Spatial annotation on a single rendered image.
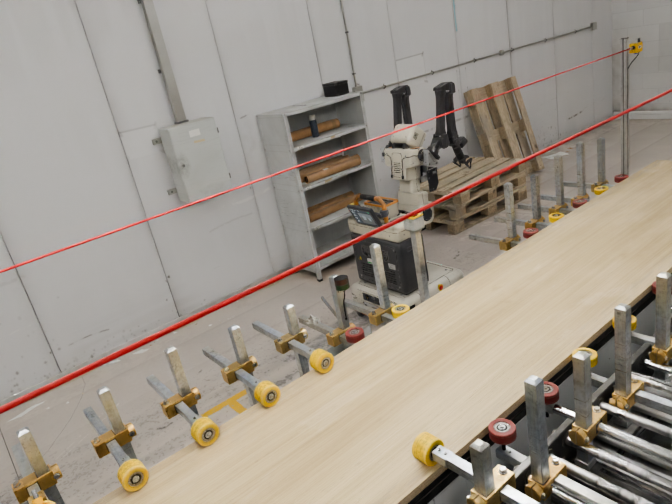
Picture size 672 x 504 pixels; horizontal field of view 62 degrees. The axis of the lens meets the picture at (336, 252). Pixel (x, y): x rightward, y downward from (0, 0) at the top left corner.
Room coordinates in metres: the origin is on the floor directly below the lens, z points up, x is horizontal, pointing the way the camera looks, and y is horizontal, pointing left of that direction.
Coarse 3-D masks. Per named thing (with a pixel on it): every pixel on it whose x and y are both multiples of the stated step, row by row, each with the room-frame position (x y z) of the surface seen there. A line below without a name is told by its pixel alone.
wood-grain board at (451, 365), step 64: (640, 192) 3.00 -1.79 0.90; (512, 256) 2.50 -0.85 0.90; (576, 256) 2.35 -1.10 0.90; (640, 256) 2.22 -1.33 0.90; (448, 320) 2.01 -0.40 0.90; (512, 320) 1.91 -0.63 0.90; (576, 320) 1.82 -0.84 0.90; (320, 384) 1.75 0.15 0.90; (384, 384) 1.67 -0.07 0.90; (448, 384) 1.59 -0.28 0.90; (512, 384) 1.52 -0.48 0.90; (192, 448) 1.53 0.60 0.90; (256, 448) 1.47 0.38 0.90; (320, 448) 1.40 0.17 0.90; (384, 448) 1.35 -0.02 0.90; (448, 448) 1.29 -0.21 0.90
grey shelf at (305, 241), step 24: (336, 96) 5.26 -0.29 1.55; (360, 96) 5.23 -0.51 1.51; (264, 120) 4.99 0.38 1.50; (288, 120) 5.28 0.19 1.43; (360, 120) 5.32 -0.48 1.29; (264, 144) 5.07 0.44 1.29; (288, 144) 4.75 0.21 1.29; (312, 144) 4.87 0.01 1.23; (336, 144) 5.56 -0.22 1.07; (288, 168) 4.82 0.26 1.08; (360, 168) 5.15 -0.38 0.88; (288, 192) 4.89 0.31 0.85; (312, 192) 5.33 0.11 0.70; (336, 192) 5.49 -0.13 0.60; (360, 192) 5.48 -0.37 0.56; (288, 216) 4.97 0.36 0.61; (336, 216) 4.97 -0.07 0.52; (288, 240) 5.06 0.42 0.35; (312, 240) 4.75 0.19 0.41; (336, 240) 5.38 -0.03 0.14; (312, 264) 4.79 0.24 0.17
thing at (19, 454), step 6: (18, 444) 1.67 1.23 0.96; (12, 450) 1.64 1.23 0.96; (18, 450) 1.63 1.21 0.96; (18, 456) 1.60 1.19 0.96; (24, 456) 1.59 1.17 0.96; (18, 462) 1.57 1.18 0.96; (24, 462) 1.56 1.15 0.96; (24, 468) 1.53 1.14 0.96; (30, 468) 1.52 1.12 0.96; (24, 474) 1.50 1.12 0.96; (30, 486) 1.43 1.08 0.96; (36, 486) 1.42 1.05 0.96; (30, 492) 1.40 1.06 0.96
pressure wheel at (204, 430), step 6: (198, 420) 1.56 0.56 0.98; (204, 420) 1.56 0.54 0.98; (210, 420) 1.57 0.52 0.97; (192, 426) 1.55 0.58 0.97; (198, 426) 1.54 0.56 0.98; (204, 426) 1.53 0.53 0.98; (210, 426) 1.54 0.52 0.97; (216, 426) 1.55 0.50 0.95; (192, 432) 1.54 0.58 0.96; (198, 432) 1.52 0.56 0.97; (204, 432) 1.53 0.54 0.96; (210, 432) 1.54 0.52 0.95; (216, 432) 1.55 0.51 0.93; (198, 438) 1.51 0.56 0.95; (204, 438) 1.52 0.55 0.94; (210, 438) 1.53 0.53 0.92; (216, 438) 1.54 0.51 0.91; (204, 444) 1.52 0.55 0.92; (210, 444) 1.53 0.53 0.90
